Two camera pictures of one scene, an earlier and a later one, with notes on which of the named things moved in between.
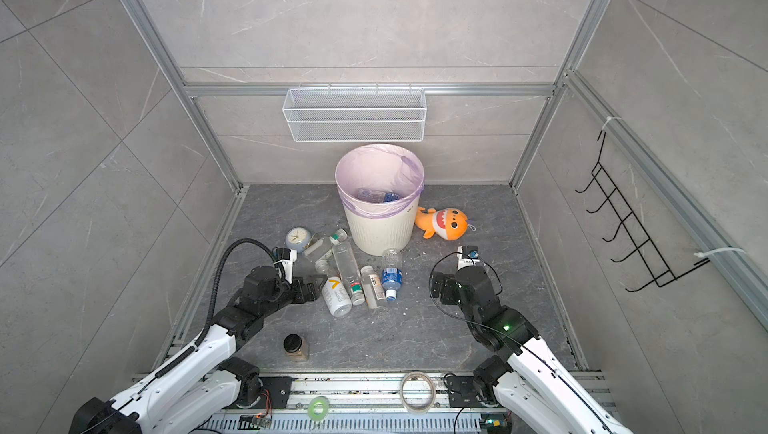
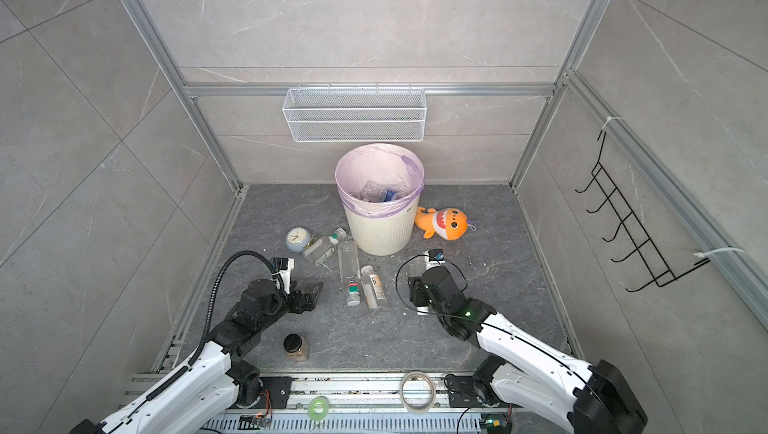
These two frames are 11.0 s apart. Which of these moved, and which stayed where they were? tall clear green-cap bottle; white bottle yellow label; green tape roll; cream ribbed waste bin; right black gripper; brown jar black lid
Moved: white bottle yellow label; right black gripper
Stayed: green tape roll; brown jar black lid; tall clear green-cap bottle; cream ribbed waste bin
